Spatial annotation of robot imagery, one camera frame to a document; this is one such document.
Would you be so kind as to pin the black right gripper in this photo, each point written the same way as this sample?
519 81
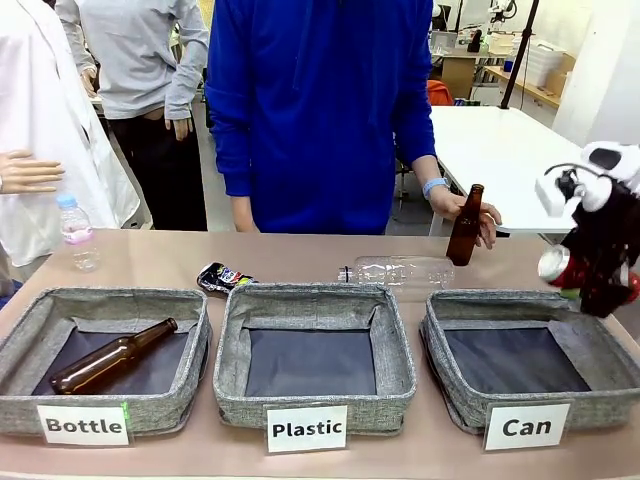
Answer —
605 225

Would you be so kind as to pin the crushed red can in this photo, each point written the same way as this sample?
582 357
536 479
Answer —
555 265

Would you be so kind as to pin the brown glass beer bottle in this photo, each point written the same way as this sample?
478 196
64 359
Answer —
100 362
462 240

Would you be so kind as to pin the large clear plastic bottle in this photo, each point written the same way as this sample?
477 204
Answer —
400 271

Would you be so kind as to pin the crushed dark blue can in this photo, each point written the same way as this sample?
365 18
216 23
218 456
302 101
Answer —
220 277

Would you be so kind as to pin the small plastic bottle pink label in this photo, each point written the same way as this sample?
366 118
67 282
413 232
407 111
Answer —
78 240

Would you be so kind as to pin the blue-sleeved left forearm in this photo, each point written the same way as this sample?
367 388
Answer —
417 140

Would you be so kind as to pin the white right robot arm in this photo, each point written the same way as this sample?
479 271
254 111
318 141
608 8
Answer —
625 167

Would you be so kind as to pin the blue-sleeved right forearm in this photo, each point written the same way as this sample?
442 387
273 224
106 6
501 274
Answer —
232 150

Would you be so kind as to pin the grey fabric basket Can label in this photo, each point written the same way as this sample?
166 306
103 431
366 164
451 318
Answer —
600 407

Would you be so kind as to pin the white sign reading Can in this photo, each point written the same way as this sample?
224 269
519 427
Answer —
527 426

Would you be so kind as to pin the grey fabric basket Plastic label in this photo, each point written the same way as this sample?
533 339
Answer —
240 410

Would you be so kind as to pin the grey fabric basket Bottle label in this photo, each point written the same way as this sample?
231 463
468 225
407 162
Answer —
165 412

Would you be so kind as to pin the blue-sweater person left hand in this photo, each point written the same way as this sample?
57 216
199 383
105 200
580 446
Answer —
447 207

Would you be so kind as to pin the blue-sweater person right hand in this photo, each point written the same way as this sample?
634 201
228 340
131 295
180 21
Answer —
245 215

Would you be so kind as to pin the grey-top person hand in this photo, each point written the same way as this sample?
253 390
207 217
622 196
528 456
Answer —
182 129
89 81

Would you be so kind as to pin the white-coat person hand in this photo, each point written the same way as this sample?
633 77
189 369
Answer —
27 172

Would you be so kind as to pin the white background table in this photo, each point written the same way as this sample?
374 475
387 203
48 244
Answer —
505 155

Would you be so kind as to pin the light blue wristband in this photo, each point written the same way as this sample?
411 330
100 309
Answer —
435 187

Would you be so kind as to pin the wooden workbench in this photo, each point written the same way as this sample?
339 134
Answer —
525 90

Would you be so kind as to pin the cardboard box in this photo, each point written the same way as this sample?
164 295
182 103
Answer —
561 75

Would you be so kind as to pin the stacked white crates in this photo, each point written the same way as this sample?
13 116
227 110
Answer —
542 60

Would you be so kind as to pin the orange chair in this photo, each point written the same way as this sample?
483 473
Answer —
441 92

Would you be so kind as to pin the black tripod pole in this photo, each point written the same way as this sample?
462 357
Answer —
520 50

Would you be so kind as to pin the white sign reading Plastic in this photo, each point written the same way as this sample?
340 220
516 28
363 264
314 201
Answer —
306 429

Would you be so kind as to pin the person in blue sweater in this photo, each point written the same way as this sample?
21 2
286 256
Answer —
320 110

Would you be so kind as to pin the person in grey top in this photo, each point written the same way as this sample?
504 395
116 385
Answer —
135 60

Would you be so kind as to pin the white sign reading Bottle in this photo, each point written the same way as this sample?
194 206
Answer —
85 425

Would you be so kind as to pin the person in white coat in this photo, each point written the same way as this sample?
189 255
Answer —
45 100

